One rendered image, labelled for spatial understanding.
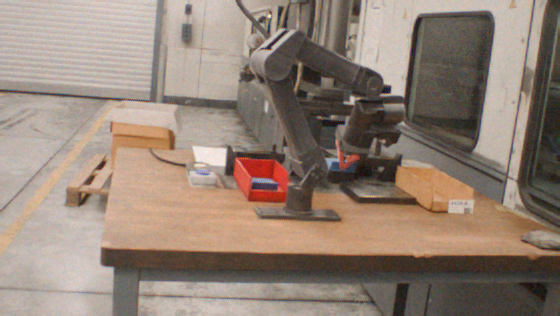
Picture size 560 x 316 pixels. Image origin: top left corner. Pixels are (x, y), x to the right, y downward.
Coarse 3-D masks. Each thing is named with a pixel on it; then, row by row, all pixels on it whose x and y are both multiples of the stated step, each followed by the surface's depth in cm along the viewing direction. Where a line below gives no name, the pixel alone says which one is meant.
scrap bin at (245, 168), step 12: (240, 168) 170; (252, 168) 181; (264, 168) 182; (276, 168) 179; (240, 180) 169; (276, 180) 178; (288, 180) 165; (252, 192) 157; (264, 192) 157; (276, 192) 158
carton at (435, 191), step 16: (400, 176) 185; (416, 176) 175; (432, 176) 190; (448, 176) 180; (416, 192) 174; (432, 192) 165; (448, 192) 180; (464, 192) 171; (432, 208) 165; (448, 208) 166; (464, 208) 168
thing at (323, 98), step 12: (300, 84) 199; (312, 84) 187; (324, 84) 184; (312, 96) 182; (324, 96) 180; (336, 96) 181; (312, 108) 181; (324, 108) 182; (336, 108) 182; (348, 108) 183; (336, 120) 191
